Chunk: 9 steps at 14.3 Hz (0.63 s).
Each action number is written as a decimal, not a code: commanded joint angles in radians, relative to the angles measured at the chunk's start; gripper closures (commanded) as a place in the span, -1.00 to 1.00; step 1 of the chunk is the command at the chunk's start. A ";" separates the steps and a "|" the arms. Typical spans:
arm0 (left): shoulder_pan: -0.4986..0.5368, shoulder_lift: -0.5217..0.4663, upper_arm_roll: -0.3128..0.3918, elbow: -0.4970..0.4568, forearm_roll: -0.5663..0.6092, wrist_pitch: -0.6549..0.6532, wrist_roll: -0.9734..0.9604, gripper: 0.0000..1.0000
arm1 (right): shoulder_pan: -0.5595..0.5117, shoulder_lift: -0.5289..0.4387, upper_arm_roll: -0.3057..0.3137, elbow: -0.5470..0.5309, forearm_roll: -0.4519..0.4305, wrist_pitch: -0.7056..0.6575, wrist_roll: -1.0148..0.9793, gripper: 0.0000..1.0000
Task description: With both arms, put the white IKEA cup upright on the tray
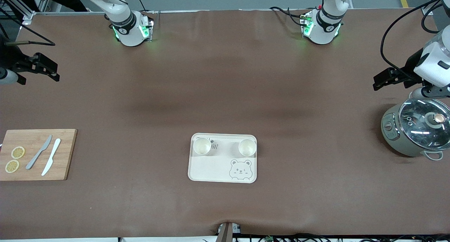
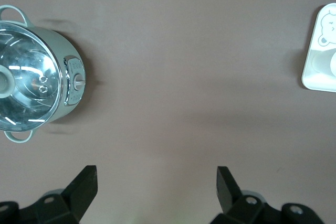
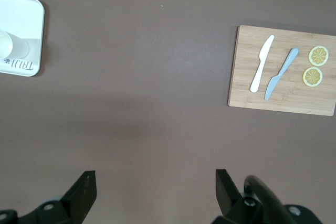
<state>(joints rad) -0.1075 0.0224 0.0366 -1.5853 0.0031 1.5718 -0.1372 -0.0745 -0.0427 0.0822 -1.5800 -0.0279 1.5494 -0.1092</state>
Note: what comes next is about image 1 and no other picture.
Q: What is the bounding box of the white plastic cup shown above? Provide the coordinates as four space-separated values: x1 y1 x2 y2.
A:
193 137 212 156
238 139 256 157

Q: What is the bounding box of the cream bear print tray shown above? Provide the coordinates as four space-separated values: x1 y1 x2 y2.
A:
188 133 257 184

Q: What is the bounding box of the glass pot lid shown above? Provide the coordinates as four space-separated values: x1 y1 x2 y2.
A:
398 97 450 151

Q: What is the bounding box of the grey pot with glass lid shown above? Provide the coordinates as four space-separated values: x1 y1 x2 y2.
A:
381 97 450 161

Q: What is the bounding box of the wooden cutting board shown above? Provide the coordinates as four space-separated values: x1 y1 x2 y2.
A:
0 129 77 181

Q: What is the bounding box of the grey plastic knife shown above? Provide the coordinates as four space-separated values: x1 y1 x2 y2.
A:
25 135 52 170

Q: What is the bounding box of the white plastic knife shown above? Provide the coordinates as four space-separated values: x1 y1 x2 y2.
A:
41 138 61 176

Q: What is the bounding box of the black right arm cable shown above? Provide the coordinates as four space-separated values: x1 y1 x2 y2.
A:
0 7 56 46

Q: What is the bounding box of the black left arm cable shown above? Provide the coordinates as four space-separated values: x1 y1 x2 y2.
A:
381 0 444 79

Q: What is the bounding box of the aluminium frame post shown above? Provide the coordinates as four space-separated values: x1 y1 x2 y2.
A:
4 0 36 25
421 0 435 16

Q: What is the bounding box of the table edge clamp post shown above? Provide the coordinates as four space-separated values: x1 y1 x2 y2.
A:
216 222 242 242

